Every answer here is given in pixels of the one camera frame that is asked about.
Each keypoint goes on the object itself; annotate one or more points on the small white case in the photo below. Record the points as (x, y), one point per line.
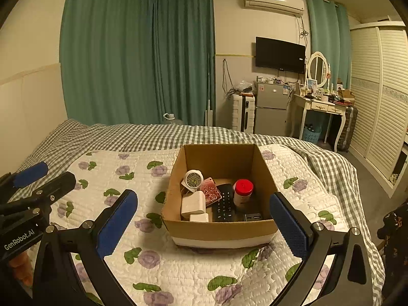
(199, 217)

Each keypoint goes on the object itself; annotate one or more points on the brown box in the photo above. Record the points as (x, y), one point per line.
(346, 95)

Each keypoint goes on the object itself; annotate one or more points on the blue basket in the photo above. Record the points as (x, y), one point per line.
(311, 136)

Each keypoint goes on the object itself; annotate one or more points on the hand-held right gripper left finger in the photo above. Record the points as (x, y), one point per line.
(114, 226)

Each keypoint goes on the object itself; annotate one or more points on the white louvred wardrobe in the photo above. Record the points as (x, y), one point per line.
(382, 102)

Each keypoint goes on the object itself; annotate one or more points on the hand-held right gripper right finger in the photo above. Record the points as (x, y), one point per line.
(288, 226)

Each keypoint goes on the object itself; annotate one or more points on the person's left hand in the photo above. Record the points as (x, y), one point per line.
(20, 267)

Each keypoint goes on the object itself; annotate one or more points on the clear water jug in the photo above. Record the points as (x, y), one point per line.
(173, 120)

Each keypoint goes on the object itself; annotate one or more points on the small photo frame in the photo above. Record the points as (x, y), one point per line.
(311, 83)

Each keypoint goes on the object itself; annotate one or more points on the clear plastic bag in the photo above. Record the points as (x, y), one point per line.
(243, 86)

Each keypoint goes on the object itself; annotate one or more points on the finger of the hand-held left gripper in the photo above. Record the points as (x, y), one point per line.
(30, 173)
(60, 183)

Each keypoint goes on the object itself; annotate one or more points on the white charger block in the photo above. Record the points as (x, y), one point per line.
(193, 204)

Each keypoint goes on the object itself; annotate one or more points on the white dressing table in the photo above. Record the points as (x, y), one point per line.
(322, 105)

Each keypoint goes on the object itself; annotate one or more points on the cardboard box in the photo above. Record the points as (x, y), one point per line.
(220, 229)

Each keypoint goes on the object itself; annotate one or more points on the silver fridge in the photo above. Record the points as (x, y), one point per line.
(271, 108)

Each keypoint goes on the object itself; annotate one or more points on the red capped white bottle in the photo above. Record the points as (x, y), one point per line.
(243, 194)

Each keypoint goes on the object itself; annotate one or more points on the wide green curtain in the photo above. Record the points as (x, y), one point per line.
(105, 54)

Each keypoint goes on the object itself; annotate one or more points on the white air conditioner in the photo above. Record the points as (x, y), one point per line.
(271, 1)

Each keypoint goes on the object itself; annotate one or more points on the floral quilt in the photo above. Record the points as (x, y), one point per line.
(178, 277)

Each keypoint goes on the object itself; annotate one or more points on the white suitcase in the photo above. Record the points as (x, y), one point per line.
(237, 113)

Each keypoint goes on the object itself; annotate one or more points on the white cylindrical device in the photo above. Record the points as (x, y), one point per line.
(193, 180)

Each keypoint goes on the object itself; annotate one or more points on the oval white mirror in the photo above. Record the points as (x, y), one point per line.
(317, 67)

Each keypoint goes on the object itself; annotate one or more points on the black remote control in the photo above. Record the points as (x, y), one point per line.
(224, 207)

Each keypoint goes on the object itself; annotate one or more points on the narrow green curtain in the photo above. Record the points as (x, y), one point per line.
(328, 38)

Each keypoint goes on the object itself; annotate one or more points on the black wall television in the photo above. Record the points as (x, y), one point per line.
(280, 54)

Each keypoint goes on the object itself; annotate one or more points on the person's dark patterned clothing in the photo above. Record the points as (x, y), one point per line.
(395, 236)

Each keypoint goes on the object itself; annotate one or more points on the pink floral card case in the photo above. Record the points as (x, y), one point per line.
(212, 194)

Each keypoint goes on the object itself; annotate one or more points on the dark suitcase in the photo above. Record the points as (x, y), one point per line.
(349, 127)

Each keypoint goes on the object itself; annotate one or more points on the black usb hub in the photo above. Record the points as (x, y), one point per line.
(253, 217)

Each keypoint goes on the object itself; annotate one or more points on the white mop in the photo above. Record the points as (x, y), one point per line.
(209, 118)

